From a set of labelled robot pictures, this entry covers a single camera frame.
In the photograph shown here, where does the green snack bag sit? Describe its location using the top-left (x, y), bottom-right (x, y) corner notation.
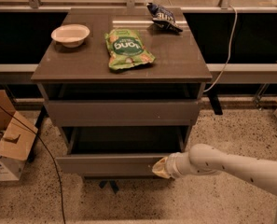
top-left (104, 29), bottom-right (155, 71)

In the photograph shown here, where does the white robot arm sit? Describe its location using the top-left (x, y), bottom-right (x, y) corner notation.
top-left (152, 144), bottom-right (277, 224)

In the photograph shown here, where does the white bowl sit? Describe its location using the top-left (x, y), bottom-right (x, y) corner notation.
top-left (51, 24), bottom-right (90, 48)

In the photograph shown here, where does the blue chip bag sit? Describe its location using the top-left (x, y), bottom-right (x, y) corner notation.
top-left (146, 3), bottom-right (182, 33)

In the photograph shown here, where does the black cable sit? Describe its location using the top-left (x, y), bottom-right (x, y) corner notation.
top-left (0, 95), bottom-right (67, 224)

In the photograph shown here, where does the white cable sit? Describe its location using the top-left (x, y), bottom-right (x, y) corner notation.
top-left (202, 6), bottom-right (239, 94)

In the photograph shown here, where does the open cardboard box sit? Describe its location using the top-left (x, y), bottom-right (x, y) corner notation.
top-left (0, 90), bottom-right (37, 181)

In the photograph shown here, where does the white window rail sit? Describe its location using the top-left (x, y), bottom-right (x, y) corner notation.
top-left (0, 63), bottom-right (277, 84)

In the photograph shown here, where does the grey drawer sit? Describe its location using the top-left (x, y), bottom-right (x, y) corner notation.
top-left (45, 101), bottom-right (200, 127)
top-left (56, 126), bottom-right (190, 179)

